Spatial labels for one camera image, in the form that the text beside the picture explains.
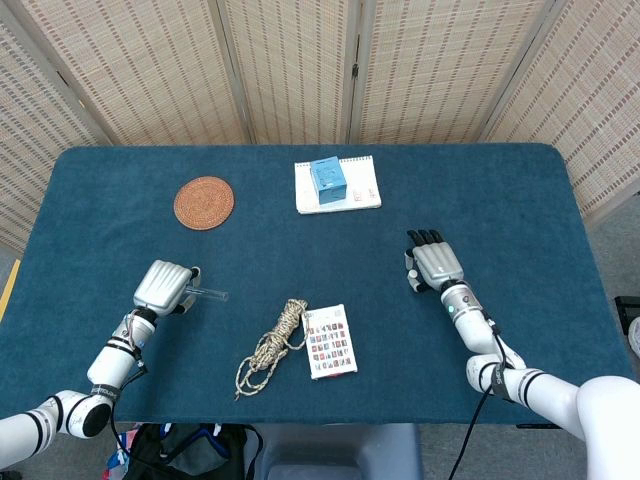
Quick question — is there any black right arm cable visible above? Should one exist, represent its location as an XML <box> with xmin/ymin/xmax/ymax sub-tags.
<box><xmin>447</xmin><ymin>309</ymin><xmax>507</xmax><ymax>480</ymax></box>

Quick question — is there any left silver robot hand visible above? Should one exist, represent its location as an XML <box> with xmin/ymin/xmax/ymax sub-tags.
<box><xmin>132</xmin><ymin>259</ymin><xmax>203</xmax><ymax>319</ymax></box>

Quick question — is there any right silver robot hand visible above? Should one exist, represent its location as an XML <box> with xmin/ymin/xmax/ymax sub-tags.
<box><xmin>402</xmin><ymin>229</ymin><xmax>466</xmax><ymax>295</ymax></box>

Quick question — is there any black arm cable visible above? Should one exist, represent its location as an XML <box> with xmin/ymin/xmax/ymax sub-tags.
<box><xmin>447</xmin><ymin>309</ymin><xmax>507</xmax><ymax>480</ymax></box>
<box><xmin>109</xmin><ymin>349</ymin><xmax>151</xmax><ymax>451</ymax></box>

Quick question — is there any bamboo folding screen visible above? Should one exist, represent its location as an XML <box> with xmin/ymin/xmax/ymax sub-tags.
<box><xmin>0</xmin><ymin>0</ymin><xmax>640</xmax><ymax>256</ymax></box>

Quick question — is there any coiled beige braided rope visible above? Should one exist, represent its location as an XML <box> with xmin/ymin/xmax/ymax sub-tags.
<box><xmin>233</xmin><ymin>298</ymin><xmax>310</xmax><ymax>401</ymax></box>

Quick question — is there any black backpack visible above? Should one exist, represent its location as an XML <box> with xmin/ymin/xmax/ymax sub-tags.
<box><xmin>102</xmin><ymin>422</ymin><xmax>264</xmax><ymax>480</ymax></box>

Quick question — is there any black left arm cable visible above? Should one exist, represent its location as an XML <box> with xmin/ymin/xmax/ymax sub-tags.
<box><xmin>109</xmin><ymin>349</ymin><xmax>151</xmax><ymax>451</ymax></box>

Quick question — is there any blue cube box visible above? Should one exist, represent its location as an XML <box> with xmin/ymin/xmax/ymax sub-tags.
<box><xmin>309</xmin><ymin>156</ymin><xmax>350</xmax><ymax>205</ymax></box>

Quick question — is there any white spiral notepad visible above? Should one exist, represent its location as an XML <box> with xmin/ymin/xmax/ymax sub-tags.
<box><xmin>293</xmin><ymin>154</ymin><xmax>383</xmax><ymax>216</ymax></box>

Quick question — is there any blue table cloth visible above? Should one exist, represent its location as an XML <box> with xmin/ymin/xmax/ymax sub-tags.
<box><xmin>0</xmin><ymin>143</ymin><xmax>634</xmax><ymax>426</ymax></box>

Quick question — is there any black box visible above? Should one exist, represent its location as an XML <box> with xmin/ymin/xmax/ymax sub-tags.
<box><xmin>613</xmin><ymin>295</ymin><xmax>640</xmax><ymax>341</ymax></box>

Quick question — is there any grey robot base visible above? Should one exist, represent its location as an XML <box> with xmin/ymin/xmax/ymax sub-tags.
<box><xmin>252</xmin><ymin>423</ymin><xmax>424</xmax><ymax>480</ymax></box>

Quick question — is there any transparent test tube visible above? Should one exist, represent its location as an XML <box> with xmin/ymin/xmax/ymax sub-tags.
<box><xmin>187</xmin><ymin>284</ymin><xmax>230</xmax><ymax>303</ymax></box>

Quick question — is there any round woven orange coaster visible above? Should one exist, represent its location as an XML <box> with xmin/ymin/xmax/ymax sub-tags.
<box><xmin>173</xmin><ymin>175</ymin><xmax>236</xmax><ymax>232</ymax></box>

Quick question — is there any white picture card box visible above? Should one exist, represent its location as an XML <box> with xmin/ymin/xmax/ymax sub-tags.
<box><xmin>302</xmin><ymin>303</ymin><xmax>359</xmax><ymax>381</ymax></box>

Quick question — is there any yellow strip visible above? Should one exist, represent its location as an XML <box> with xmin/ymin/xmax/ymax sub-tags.
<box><xmin>0</xmin><ymin>258</ymin><xmax>21</xmax><ymax>321</ymax></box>

